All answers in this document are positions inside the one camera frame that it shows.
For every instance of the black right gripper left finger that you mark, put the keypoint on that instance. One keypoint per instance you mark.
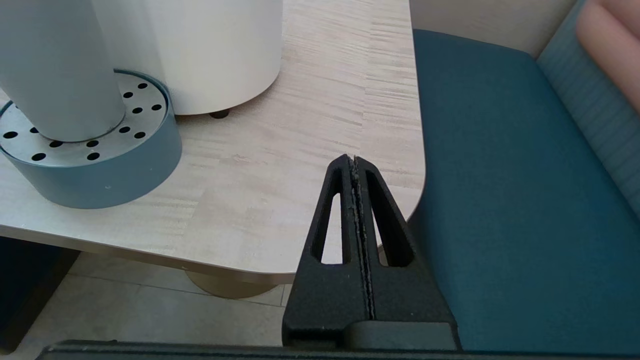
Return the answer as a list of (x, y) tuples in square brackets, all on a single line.
[(325, 300)]

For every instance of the large tea dispenser white base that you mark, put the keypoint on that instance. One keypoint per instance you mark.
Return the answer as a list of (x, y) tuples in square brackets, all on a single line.
[(210, 50)]

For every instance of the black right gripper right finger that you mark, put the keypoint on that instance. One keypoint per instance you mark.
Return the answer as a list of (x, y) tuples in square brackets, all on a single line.
[(410, 295)]

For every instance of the pink bolster cushion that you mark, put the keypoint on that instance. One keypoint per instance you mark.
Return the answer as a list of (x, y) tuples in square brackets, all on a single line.
[(615, 55)]

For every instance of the large blue perforated drip tray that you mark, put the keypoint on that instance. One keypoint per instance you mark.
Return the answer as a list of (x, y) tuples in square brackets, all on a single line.
[(110, 180)]

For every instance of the grey plastic cup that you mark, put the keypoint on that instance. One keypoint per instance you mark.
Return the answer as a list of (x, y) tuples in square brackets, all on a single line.
[(55, 70)]

